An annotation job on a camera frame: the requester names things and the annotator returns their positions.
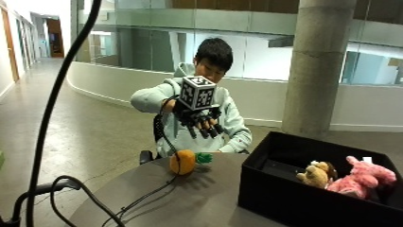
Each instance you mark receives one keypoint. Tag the person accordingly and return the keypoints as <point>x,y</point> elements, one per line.
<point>196,119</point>

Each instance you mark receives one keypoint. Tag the white marker cube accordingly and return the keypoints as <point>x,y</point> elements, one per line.
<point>196,92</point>

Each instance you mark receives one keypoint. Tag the orange plush carrot toy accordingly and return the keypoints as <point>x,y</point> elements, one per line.
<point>186,161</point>

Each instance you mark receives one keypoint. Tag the tan plush dog toy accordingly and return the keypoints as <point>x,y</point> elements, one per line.
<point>316,175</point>

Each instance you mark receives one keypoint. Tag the concrete pillar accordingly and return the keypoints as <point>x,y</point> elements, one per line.
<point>316,66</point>

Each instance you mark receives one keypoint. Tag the black storage box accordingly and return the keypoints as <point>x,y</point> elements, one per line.
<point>309,195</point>

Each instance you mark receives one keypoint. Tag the pink plush toy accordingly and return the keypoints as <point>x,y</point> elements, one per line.
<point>363,179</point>

